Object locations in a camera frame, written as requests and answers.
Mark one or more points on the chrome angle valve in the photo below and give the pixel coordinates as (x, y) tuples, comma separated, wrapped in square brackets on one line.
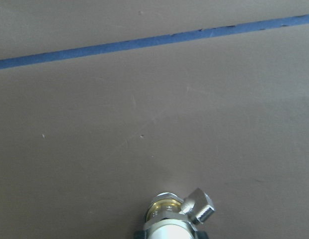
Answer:
[(198, 207)]

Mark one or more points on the PPR pipe fitting brass nut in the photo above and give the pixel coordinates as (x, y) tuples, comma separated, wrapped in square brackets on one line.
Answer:
[(165, 220)]

